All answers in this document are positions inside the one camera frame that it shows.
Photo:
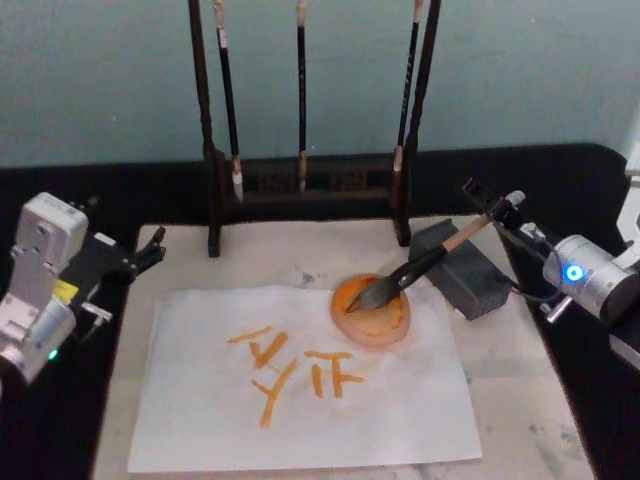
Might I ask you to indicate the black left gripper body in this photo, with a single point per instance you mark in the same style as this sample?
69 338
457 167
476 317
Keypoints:
95 267

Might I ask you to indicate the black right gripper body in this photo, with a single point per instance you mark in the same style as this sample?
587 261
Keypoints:
525 240

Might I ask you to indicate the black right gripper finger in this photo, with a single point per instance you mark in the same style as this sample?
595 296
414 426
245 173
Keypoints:
510 207
477 196

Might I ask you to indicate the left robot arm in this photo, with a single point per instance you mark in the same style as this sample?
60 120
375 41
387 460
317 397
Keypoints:
37 280

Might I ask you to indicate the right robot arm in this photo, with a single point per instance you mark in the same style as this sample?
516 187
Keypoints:
595 280

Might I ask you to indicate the black table cloth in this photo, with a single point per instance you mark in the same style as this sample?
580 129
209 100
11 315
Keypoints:
560 190

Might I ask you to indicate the grey rectangular block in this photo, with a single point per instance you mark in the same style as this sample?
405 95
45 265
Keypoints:
472 280

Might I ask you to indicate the hanging black calligraphy brush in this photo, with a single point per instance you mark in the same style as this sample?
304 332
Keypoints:
229 95
301 100
407 85

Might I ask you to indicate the orange ink dish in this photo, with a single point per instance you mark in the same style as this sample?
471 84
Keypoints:
387 325

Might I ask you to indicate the dark wooden brush rack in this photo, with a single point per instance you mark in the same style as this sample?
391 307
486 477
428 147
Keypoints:
320 182

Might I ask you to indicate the white felt mat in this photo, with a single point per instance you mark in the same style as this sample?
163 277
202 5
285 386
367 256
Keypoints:
520 400

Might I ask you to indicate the white paper with orange strokes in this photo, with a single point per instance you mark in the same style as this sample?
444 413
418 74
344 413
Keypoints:
200 425

